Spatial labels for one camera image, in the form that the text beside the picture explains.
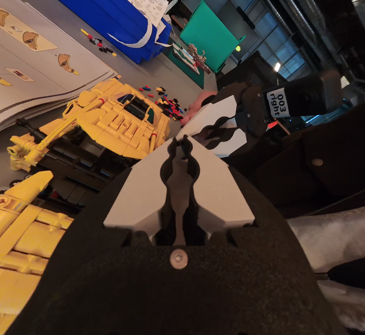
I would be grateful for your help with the dark green mat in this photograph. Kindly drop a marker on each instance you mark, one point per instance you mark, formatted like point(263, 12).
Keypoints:
point(196, 77)

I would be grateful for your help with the small wooden model kit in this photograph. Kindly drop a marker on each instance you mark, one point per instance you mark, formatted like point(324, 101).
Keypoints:
point(194, 55)

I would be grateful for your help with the teal green container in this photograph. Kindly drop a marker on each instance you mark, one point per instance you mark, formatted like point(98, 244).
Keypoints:
point(211, 41)

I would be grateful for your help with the instruction booklet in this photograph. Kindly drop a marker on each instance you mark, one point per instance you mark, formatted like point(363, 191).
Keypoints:
point(42, 69)

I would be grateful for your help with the yellow toy car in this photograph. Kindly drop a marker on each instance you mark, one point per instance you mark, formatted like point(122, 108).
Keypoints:
point(114, 124)

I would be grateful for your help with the paned glass wall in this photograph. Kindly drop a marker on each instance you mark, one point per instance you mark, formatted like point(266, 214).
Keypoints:
point(271, 38)

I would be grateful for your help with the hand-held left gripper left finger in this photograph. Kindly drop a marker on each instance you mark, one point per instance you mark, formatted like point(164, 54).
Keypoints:
point(139, 198)

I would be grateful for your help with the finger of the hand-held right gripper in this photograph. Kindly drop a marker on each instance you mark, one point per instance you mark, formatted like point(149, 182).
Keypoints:
point(231, 144)
point(211, 112)

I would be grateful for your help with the blue plastic bin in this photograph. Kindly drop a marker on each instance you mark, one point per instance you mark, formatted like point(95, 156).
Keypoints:
point(85, 4)

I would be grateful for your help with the cluster of red blue pieces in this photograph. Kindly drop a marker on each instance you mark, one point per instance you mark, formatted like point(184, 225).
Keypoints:
point(168, 104)

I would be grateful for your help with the person's fleece-lined jacket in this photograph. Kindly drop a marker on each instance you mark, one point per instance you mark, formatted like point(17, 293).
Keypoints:
point(328, 169)

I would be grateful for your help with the person's right hand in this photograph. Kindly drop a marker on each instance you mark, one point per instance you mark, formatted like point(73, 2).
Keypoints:
point(196, 105)

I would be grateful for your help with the silver ribbed ducts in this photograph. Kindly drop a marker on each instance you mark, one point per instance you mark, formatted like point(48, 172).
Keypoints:
point(299, 7)

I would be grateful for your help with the cluster of small mixed pins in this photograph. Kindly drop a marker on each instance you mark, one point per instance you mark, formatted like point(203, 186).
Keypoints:
point(98, 42)

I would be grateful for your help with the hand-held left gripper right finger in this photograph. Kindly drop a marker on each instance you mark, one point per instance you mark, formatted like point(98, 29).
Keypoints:
point(222, 195)

